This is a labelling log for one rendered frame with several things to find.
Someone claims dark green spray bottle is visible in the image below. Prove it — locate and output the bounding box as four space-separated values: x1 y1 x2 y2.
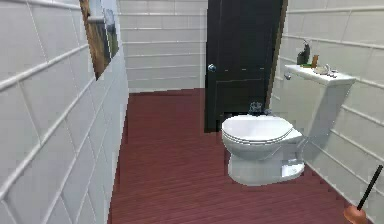
296 39 312 66

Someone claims white toilet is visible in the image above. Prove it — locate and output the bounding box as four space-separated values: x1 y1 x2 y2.
221 64 357 187

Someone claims red plunger with black handle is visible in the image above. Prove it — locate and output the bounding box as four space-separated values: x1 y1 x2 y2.
343 164 384 224

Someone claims black room door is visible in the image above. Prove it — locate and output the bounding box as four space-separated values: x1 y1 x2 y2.
203 0 285 134

